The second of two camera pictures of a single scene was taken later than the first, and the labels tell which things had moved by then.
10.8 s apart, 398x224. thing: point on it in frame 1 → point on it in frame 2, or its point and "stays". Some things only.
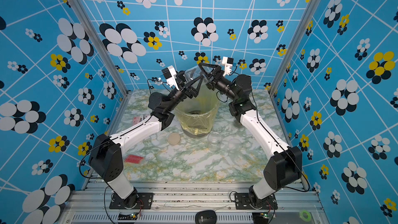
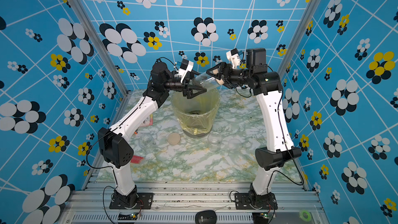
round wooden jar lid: x=173 y=138 stays
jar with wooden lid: x=196 y=74 → x=145 y=141
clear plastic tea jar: x=214 y=139 stays
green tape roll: x=301 y=215 stays
